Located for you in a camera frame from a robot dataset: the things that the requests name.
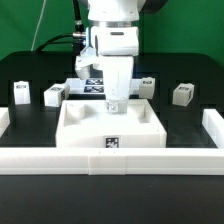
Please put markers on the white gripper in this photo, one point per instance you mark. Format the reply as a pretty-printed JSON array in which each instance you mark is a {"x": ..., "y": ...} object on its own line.
[{"x": 117, "y": 74}]

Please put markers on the white square tabletop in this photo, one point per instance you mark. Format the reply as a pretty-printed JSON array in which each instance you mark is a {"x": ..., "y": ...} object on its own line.
[{"x": 87, "y": 124}]

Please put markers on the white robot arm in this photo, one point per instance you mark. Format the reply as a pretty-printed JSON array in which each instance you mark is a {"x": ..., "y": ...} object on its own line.
[{"x": 111, "y": 45}]

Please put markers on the white U-shaped fence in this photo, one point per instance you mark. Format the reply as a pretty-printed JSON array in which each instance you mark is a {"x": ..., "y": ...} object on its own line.
[{"x": 183, "y": 161}]

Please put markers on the white AprilTag base plate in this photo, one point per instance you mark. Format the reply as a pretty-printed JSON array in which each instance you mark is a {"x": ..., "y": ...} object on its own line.
[{"x": 96, "y": 86}]

